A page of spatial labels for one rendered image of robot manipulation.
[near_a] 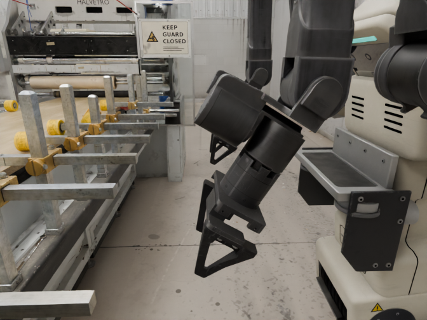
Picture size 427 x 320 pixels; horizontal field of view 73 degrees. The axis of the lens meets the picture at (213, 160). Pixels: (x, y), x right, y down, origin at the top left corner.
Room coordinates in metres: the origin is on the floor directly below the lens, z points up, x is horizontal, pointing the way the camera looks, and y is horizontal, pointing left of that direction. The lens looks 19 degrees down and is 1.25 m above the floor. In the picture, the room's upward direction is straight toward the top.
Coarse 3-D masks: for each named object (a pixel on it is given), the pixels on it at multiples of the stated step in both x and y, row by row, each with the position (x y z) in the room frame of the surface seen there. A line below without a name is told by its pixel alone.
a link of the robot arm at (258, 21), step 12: (252, 0) 0.75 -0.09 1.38; (264, 0) 0.75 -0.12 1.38; (252, 12) 0.75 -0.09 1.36; (264, 12) 0.75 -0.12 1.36; (252, 24) 0.75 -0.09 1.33; (264, 24) 0.75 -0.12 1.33; (252, 36) 0.75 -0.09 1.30; (264, 36) 0.75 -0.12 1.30; (252, 48) 0.74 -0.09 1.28; (264, 48) 0.74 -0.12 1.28; (252, 60) 0.74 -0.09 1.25; (264, 60) 0.74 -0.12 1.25; (252, 72) 0.74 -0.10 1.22; (264, 84) 0.74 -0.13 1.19
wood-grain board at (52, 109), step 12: (48, 108) 2.25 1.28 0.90; (60, 108) 2.25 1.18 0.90; (84, 108) 2.25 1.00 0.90; (120, 108) 2.37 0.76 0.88; (0, 120) 1.77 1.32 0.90; (12, 120) 1.77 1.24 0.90; (0, 132) 1.45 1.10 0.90; (12, 132) 1.45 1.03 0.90; (0, 144) 1.22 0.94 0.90; (12, 144) 1.22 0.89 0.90; (48, 144) 1.22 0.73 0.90; (60, 144) 1.31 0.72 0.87; (0, 168) 0.92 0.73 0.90; (12, 168) 0.95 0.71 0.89
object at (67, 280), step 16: (128, 112) 2.74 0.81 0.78; (32, 176) 1.10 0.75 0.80; (64, 176) 1.36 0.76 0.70; (128, 176) 2.65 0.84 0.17; (128, 192) 2.55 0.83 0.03; (16, 208) 0.96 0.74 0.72; (32, 208) 1.06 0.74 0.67; (112, 208) 1.99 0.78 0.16; (16, 224) 0.94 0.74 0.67; (96, 224) 1.73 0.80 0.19; (80, 256) 1.41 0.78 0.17; (64, 272) 1.25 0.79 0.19; (80, 272) 1.34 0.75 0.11; (64, 288) 1.16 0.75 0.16
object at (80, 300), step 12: (0, 300) 0.39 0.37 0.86; (12, 300) 0.39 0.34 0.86; (24, 300) 0.39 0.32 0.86; (36, 300) 0.39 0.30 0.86; (48, 300) 0.39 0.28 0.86; (60, 300) 0.39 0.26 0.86; (72, 300) 0.39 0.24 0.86; (84, 300) 0.39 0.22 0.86; (96, 300) 0.41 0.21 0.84; (0, 312) 0.38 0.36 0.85; (12, 312) 0.38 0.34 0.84; (24, 312) 0.38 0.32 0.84; (36, 312) 0.38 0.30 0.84; (48, 312) 0.38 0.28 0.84; (60, 312) 0.38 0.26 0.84; (72, 312) 0.38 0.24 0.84; (84, 312) 0.38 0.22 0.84
